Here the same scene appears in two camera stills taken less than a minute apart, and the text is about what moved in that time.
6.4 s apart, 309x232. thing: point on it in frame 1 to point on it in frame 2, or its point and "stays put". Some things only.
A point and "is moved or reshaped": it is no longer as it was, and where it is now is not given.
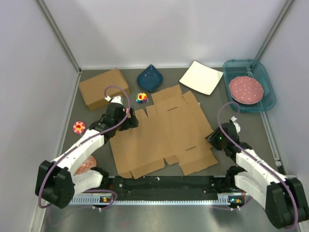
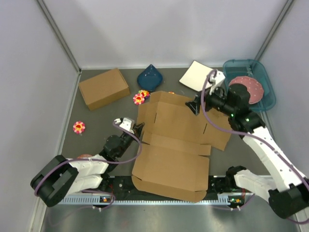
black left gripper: x=131 y=122 to x=137 y=129
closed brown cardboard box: x=93 y=90 stays put
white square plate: x=202 y=77 stays put
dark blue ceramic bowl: x=150 y=79 stays put
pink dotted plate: x=246 y=90 stays put
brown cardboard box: x=174 y=129 is moved or reshaped
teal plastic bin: x=254 y=69 stays put
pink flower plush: x=78 y=127 stays put
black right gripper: x=211 y=138 to x=194 y=105
